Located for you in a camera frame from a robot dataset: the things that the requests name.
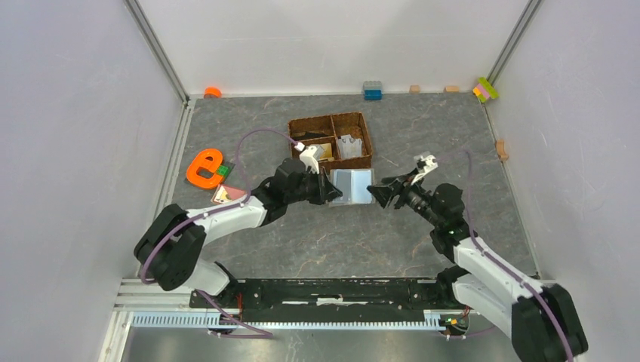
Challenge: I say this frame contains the grey card holder wallet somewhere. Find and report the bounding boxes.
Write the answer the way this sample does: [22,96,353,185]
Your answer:
[330,169,375,207]

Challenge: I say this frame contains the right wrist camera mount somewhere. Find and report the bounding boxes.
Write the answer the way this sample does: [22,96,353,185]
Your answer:
[411,154,438,185]

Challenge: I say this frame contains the orange round cap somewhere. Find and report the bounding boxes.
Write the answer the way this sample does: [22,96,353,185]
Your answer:
[203,87,222,99]

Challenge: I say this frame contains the orange plastic tape dispenser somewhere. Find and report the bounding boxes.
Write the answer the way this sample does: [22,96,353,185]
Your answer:
[186,149,223,190]

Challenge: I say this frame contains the wooden arch block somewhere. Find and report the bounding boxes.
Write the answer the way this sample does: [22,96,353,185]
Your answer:
[495,140,509,162]

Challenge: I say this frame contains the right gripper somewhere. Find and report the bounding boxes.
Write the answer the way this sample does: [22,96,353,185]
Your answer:
[366,167,442,228]

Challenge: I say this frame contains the yellow card in basket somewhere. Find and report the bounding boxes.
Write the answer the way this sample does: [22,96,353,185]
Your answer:
[316,143,334,161]

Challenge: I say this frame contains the purple cable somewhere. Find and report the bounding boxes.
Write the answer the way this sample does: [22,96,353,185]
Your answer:
[139,128,303,339]
[437,149,576,362]

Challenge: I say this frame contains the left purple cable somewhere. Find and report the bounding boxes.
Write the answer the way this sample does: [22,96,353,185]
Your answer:
[139,128,303,339]

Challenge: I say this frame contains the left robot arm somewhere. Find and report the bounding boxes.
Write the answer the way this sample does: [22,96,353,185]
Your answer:
[134,158,343,308]

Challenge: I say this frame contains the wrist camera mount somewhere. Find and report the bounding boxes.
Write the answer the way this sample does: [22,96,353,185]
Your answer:
[294,142,325,174]
[411,154,438,185]

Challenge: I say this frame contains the brown wicker divided basket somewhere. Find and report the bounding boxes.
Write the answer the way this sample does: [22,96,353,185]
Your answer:
[288,112,374,172]

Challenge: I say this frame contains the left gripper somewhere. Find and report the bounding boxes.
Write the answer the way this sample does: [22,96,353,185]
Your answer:
[285,166,342,206]

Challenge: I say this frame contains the multicolour toy brick stack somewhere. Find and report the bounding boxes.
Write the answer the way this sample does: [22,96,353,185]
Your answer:
[472,77,500,103]

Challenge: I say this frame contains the white cards in basket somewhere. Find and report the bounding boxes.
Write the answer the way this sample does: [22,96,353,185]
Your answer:
[337,134,363,159]

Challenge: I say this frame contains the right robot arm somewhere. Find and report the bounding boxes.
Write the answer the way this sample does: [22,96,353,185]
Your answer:
[367,173,589,361]

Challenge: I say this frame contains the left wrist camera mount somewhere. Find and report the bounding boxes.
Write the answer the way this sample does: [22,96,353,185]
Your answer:
[294,142,325,174]

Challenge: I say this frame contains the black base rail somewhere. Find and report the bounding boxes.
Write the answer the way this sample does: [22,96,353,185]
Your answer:
[213,278,470,323]

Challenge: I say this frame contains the green toy block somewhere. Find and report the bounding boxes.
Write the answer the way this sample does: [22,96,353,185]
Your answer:
[216,164,233,178]

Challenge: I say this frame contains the black item in basket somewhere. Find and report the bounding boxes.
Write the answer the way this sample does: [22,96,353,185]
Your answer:
[291,131,328,142]

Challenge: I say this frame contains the blue grey toy brick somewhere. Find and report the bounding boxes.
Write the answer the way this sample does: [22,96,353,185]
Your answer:
[362,81,383,101]

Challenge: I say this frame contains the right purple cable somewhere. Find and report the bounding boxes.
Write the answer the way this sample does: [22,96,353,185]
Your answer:
[437,149,576,362]

